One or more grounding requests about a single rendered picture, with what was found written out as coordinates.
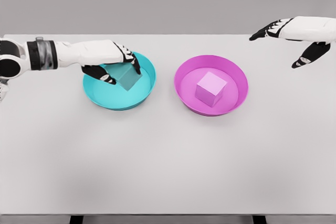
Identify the pink block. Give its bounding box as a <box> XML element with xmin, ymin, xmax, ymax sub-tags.
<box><xmin>195</xmin><ymin>71</ymin><xmax>227</xmax><ymax>107</ymax></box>

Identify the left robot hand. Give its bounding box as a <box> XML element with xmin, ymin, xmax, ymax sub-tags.
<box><xmin>79</xmin><ymin>39</ymin><xmax>142</xmax><ymax>86</ymax></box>

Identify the cyan plate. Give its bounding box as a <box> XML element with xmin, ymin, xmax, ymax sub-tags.
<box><xmin>82</xmin><ymin>51</ymin><xmax>156</xmax><ymax>111</ymax></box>

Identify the pink plate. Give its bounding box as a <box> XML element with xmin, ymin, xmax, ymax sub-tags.
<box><xmin>173</xmin><ymin>55</ymin><xmax>249</xmax><ymax>117</ymax></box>

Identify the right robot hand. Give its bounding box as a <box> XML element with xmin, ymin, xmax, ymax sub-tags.
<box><xmin>248</xmin><ymin>16</ymin><xmax>336</xmax><ymax>69</ymax></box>

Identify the cyan block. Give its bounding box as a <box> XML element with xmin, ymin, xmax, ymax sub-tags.
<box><xmin>104</xmin><ymin>62</ymin><xmax>143</xmax><ymax>92</ymax></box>

